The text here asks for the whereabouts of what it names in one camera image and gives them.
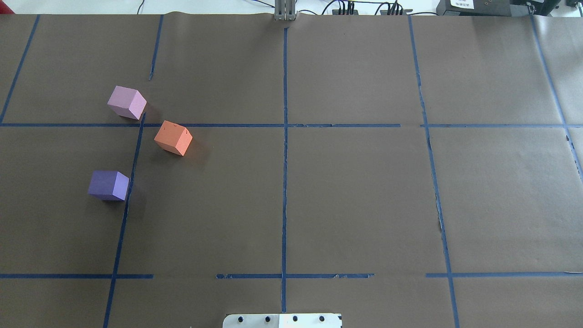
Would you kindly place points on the black USB hub left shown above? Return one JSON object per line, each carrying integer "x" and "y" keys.
{"x": 345, "y": 8}

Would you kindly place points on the pink foam block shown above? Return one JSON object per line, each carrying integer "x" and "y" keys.
{"x": 127, "y": 102}

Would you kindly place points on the orange foam block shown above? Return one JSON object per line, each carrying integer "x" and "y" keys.
{"x": 173, "y": 138}

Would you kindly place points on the black USB hub right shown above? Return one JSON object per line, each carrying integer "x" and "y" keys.
{"x": 392, "y": 9}

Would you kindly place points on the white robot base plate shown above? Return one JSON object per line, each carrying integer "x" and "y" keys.
{"x": 284, "y": 320}

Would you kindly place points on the purple foam block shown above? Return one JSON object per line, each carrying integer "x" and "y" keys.
{"x": 108, "y": 185}

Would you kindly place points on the black computer box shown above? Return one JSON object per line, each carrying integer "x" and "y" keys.
{"x": 503, "y": 8}

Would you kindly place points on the black usb hub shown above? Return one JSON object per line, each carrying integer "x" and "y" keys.
{"x": 392, "y": 9}
{"x": 345, "y": 8}

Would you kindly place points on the grey aluminium frame post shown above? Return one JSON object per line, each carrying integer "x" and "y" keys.
{"x": 285, "y": 10}

